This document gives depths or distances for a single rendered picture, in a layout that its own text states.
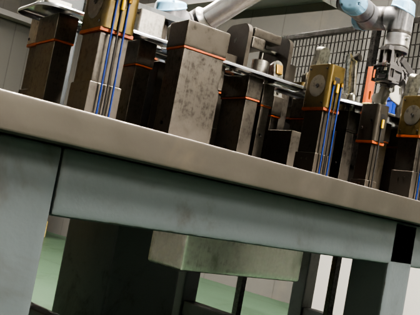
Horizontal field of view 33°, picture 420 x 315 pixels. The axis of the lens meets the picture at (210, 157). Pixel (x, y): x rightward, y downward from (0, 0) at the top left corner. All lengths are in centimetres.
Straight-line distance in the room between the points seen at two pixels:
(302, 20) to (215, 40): 440
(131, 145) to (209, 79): 85
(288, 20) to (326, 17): 41
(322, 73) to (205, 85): 38
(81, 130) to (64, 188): 8
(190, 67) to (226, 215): 70
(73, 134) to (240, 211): 32
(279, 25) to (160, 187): 535
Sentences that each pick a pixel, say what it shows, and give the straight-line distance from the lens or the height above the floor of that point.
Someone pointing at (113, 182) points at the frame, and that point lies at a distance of 86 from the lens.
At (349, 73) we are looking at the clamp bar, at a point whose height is 115.
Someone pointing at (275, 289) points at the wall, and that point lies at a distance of 570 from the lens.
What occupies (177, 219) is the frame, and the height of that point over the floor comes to 60.
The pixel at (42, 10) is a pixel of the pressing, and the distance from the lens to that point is 174.
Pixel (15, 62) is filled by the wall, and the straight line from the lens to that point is 864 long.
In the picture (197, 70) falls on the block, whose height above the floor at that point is 92.
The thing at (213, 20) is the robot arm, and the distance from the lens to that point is 266.
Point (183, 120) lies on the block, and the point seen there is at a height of 80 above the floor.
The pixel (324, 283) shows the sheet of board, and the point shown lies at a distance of 485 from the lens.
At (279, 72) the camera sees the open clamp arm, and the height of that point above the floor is 107.
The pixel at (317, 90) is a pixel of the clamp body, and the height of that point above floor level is 97.
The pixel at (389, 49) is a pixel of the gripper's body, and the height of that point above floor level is 120.
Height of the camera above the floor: 62
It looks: 4 degrees up
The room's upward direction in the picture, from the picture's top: 11 degrees clockwise
